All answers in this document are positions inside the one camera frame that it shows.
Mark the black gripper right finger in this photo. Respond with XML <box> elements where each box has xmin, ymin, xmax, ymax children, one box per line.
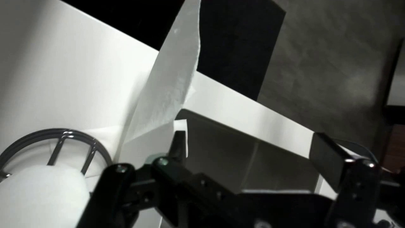
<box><xmin>308</xmin><ymin>131</ymin><xmax>405</xmax><ymax>228</ymax></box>

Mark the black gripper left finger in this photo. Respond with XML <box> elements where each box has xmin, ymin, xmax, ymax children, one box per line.
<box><xmin>74</xmin><ymin>129</ymin><xmax>237</xmax><ymax>228</ymax></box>

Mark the white paper towel roll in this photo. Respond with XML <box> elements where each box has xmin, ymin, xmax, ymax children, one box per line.
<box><xmin>0</xmin><ymin>0</ymin><xmax>203</xmax><ymax>228</ymax></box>

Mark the black wire towel holder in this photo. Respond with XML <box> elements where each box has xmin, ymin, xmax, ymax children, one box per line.
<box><xmin>0</xmin><ymin>127</ymin><xmax>113</xmax><ymax>183</ymax></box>

